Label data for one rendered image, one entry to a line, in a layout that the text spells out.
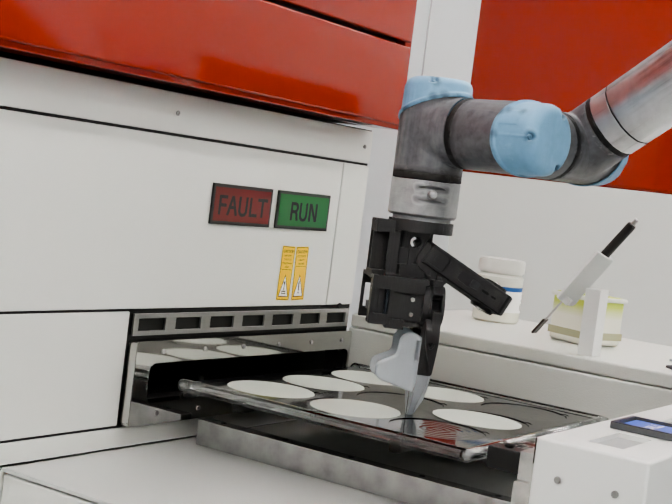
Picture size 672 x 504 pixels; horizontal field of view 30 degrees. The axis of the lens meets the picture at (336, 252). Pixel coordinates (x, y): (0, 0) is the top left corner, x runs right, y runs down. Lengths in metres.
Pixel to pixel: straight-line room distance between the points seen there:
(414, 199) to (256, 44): 0.26
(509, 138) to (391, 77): 0.45
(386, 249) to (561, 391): 0.36
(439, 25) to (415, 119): 3.60
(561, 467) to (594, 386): 0.58
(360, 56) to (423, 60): 3.22
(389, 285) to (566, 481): 0.39
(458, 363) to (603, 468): 0.69
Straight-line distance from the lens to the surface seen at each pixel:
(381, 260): 1.36
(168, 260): 1.43
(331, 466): 1.37
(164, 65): 1.32
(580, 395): 1.60
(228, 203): 1.49
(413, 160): 1.33
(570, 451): 1.01
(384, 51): 1.66
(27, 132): 1.26
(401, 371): 1.36
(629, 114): 1.34
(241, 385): 1.44
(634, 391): 1.57
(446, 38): 4.99
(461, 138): 1.30
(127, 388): 1.40
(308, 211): 1.63
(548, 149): 1.27
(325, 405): 1.37
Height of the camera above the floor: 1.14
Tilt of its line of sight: 3 degrees down
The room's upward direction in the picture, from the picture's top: 7 degrees clockwise
